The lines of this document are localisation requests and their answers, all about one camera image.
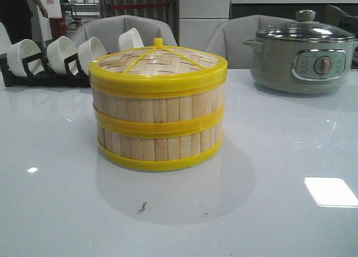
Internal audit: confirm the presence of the person in background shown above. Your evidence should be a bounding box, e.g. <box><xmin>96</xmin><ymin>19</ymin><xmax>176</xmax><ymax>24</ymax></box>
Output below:
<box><xmin>1</xmin><ymin>0</ymin><xmax>48</xmax><ymax>44</ymax></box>

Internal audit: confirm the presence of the black bowl rack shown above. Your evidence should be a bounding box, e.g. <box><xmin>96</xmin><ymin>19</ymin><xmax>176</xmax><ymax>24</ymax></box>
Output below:
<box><xmin>1</xmin><ymin>52</ymin><xmax>91</xmax><ymax>87</ymax></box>

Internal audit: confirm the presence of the red bin background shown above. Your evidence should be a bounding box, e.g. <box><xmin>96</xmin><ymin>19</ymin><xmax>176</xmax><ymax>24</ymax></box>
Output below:
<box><xmin>49</xmin><ymin>17</ymin><xmax>67</xmax><ymax>40</ymax></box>

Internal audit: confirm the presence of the bamboo steamer tray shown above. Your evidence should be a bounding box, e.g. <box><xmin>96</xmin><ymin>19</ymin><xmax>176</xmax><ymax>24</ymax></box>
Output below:
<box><xmin>92</xmin><ymin>85</ymin><xmax>225</xmax><ymax>138</ymax></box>
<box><xmin>97</xmin><ymin>122</ymin><xmax>224</xmax><ymax>171</ymax></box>

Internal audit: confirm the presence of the green electric cooking pot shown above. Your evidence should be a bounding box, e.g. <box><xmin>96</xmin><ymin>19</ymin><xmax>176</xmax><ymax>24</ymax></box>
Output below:
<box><xmin>243</xmin><ymin>38</ymin><xmax>357</xmax><ymax>94</ymax></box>

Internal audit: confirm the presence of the grey chair left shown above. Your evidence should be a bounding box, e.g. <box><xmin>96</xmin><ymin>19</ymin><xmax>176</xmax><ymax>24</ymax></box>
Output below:
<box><xmin>70</xmin><ymin>15</ymin><xmax>178</xmax><ymax>55</ymax></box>

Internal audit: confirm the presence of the glass pot lid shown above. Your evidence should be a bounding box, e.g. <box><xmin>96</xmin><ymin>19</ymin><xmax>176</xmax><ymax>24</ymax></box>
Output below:
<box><xmin>256</xmin><ymin>10</ymin><xmax>355</xmax><ymax>42</ymax></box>

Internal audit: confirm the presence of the bamboo steamer lid yellow rim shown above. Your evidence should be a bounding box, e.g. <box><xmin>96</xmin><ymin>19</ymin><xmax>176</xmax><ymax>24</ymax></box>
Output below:
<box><xmin>89</xmin><ymin>38</ymin><xmax>228</xmax><ymax>98</ymax></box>

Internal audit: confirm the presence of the white bowl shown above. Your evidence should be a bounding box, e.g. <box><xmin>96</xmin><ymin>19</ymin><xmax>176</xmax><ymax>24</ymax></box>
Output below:
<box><xmin>118</xmin><ymin>28</ymin><xmax>144</xmax><ymax>51</ymax></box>
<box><xmin>7</xmin><ymin>39</ymin><xmax>41</xmax><ymax>77</ymax></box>
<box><xmin>47</xmin><ymin>36</ymin><xmax>77</xmax><ymax>75</ymax></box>
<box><xmin>78</xmin><ymin>37</ymin><xmax>107</xmax><ymax>76</ymax></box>

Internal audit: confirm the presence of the grey chair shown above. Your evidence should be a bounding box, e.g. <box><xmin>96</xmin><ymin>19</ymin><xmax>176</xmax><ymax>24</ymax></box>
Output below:
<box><xmin>70</xmin><ymin>15</ymin><xmax>178</xmax><ymax>55</ymax></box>
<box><xmin>204</xmin><ymin>15</ymin><xmax>290</xmax><ymax>69</ymax></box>

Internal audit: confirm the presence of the white bowl far left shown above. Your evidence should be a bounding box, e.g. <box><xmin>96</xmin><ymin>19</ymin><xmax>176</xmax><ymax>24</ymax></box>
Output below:
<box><xmin>7</xmin><ymin>39</ymin><xmax>41</xmax><ymax>77</ymax></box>

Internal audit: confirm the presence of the grey chair right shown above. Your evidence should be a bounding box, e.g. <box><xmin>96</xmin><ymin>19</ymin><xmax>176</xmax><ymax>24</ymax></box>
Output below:
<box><xmin>204</xmin><ymin>15</ymin><xmax>290</xmax><ymax>69</ymax></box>

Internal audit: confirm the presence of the white cabinet background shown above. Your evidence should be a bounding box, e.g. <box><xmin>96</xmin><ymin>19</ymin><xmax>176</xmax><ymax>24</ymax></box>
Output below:
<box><xmin>178</xmin><ymin>0</ymin><xmax>230</xmax><ymax>50</ymax></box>

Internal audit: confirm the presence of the white bowl right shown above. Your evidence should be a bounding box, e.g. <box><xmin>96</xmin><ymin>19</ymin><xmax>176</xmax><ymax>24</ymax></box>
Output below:
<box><xmin>118</xmin><ymin>28</ymin><xmax>144</xmax><ymax>51</ymax></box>

